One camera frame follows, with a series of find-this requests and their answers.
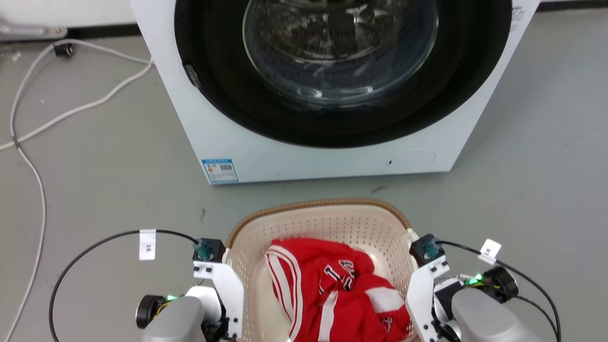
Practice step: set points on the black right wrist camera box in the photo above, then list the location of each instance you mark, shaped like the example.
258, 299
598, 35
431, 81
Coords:
426, 249

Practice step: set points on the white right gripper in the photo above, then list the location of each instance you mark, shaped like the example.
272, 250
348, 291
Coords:
420, 297

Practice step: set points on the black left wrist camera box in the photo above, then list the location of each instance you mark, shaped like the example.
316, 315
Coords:
209, 249

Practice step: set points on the black round washer door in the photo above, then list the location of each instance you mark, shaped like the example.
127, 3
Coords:
218, 61

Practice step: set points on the cream perforated laundry basket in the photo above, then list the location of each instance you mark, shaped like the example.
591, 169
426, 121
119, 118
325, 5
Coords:
327, 223

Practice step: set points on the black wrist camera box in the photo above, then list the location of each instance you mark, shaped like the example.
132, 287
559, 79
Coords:
426, 249
209, 249

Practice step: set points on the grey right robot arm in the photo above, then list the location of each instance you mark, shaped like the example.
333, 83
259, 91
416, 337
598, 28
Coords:
484, 318

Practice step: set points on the red white sports jersey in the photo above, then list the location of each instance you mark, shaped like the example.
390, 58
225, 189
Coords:
342, 289

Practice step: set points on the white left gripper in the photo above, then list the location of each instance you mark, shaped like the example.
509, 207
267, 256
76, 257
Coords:
227, 285

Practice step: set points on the white front-load washing machine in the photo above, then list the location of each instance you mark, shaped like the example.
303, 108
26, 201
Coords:
308, 161

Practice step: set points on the black wall plug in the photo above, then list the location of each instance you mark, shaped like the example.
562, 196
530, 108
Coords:
63, 49

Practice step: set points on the grey metal floor bracket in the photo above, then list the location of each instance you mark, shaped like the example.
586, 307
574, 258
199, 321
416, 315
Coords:
28, 31

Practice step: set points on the blue energy label sticker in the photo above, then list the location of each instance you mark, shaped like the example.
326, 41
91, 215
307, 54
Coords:
219, 170

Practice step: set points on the small white washer label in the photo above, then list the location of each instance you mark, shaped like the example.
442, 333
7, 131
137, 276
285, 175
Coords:
517, 16

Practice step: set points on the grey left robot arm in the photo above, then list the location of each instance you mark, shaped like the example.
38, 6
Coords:
173, 320

